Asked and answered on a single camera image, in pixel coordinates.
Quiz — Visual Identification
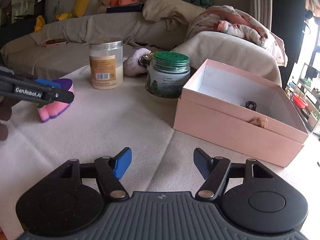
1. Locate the purple pink foam sponge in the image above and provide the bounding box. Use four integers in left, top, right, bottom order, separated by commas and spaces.
36, 78, 75, 124

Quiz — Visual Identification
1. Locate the lilac fluffy scrunchie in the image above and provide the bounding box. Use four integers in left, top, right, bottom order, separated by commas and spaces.
123, 48, 152, 77

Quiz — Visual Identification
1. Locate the beige sofa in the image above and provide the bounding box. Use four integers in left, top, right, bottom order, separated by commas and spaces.
1, 12, 281, 85

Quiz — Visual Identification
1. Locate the clear jar with tan lid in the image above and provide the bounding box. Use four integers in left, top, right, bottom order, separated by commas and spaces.
89, 37, 124, 90

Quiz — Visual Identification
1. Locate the pink cardboard box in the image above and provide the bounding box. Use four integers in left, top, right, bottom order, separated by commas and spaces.
174, 60, 308, 167

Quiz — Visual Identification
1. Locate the yellow plush toy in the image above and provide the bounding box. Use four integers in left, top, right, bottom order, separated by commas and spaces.
55, 0, 91, 21

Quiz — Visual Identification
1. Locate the green lid glass jar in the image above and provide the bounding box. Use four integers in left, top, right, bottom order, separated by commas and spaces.
145, 51, 190, 99

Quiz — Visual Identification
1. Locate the cream pillow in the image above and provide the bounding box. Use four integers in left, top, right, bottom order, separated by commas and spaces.
142, 0, 206, 30

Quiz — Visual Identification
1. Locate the pink floral blanket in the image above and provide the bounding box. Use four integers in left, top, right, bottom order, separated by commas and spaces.
185, 5, 288, 67

